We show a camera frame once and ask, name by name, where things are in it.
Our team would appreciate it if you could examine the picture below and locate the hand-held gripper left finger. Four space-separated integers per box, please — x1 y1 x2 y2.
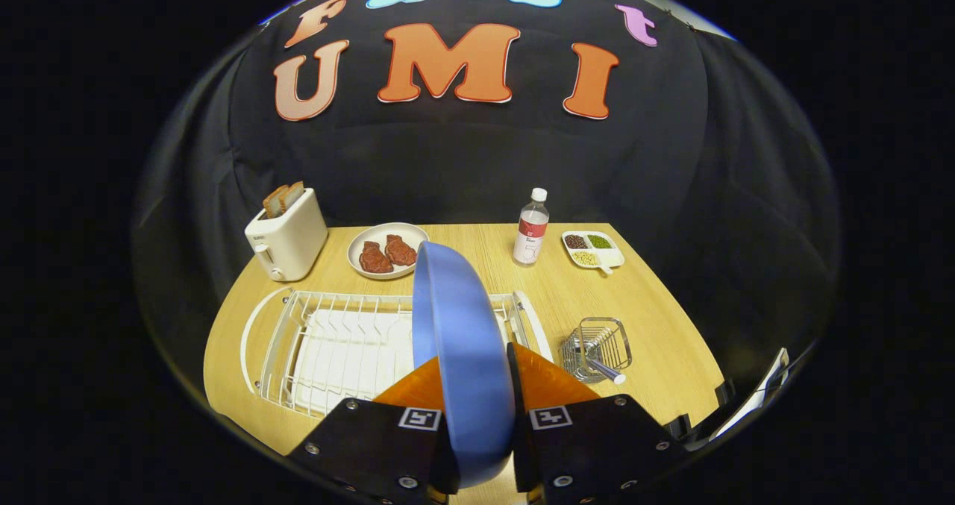
286 356 460 505

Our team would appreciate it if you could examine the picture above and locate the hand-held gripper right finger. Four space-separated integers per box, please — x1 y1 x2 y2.
506 342 691 505

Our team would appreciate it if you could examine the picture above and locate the metal spoon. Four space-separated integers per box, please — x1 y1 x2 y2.
586 345 627 385

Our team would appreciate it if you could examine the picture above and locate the metal wire basket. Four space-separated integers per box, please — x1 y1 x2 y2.
558 317 633 384

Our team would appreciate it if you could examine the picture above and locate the white dish rack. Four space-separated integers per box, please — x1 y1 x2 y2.
257 289 554 418

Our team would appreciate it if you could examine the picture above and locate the blue plate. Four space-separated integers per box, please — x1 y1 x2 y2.
412 241 517 489

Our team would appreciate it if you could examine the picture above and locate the white divided dish with beans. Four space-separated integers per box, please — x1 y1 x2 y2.
561 230 626 276

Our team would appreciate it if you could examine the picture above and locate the beige plate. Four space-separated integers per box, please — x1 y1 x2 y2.
348 222 430 280

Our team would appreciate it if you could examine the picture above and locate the red meat piece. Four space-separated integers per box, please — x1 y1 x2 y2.
359 241 394 275
384 235 418 267

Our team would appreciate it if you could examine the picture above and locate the cream toaster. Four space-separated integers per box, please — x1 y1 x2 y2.
245 188 329 282

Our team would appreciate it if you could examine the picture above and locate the clear water bottle red label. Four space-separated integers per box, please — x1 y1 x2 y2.
513 188 550 267

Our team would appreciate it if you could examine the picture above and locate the black backdrop cloth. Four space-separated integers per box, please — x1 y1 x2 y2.
134 0 840 416

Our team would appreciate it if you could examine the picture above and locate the white toaster cable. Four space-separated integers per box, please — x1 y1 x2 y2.
240 286 293 395

